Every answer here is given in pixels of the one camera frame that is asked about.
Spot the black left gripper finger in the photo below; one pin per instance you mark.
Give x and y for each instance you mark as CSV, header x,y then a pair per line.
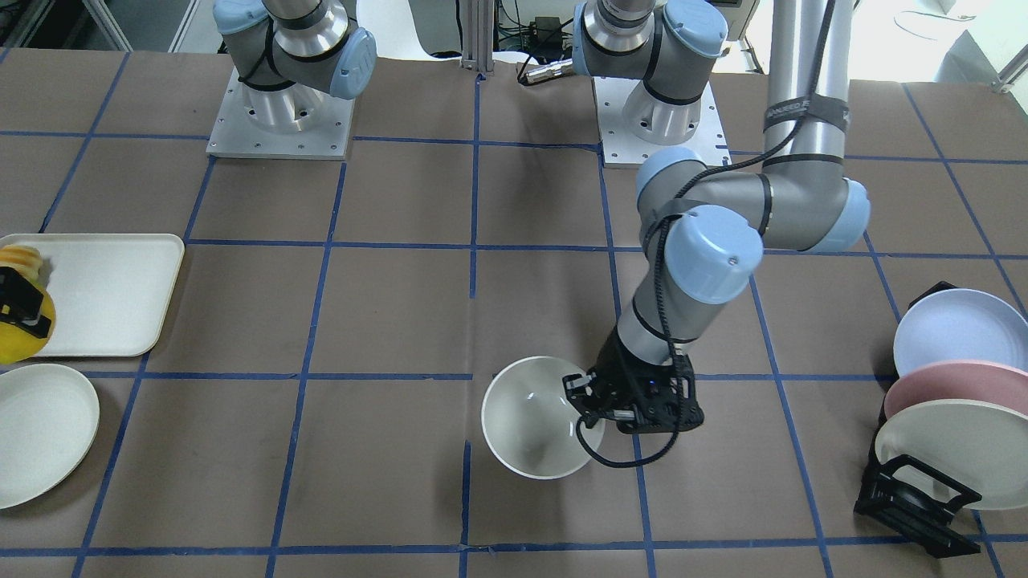
x,y
593,424
578,384

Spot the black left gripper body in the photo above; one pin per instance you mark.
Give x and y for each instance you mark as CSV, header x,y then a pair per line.
x,y
613,355

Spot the white bowl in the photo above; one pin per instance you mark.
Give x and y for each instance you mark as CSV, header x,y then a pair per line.
x,y
530,425

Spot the yellow lemon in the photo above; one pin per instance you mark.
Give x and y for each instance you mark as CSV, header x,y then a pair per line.
x,y
28,316

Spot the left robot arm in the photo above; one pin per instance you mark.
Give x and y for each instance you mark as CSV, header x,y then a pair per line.
x,y
704,229

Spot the blue plate in rack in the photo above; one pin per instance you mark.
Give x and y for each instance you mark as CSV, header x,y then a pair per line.
x,y
960,324

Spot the cream plate in rack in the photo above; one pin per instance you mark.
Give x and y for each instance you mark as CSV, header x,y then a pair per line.
x,y
979,444

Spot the pink plate in rack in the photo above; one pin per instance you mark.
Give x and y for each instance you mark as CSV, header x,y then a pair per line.
x,y
977,380

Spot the white rectangular tray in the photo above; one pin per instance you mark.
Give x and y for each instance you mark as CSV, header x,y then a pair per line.
x,y
111,291

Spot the white round plate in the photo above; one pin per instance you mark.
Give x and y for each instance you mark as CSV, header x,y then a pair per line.
x,y
50,414

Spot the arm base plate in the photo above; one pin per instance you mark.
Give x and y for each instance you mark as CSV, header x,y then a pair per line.
x,y
297,123
634,126

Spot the aluminium frame post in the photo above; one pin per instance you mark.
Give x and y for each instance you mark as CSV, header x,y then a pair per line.
x,y
477,24

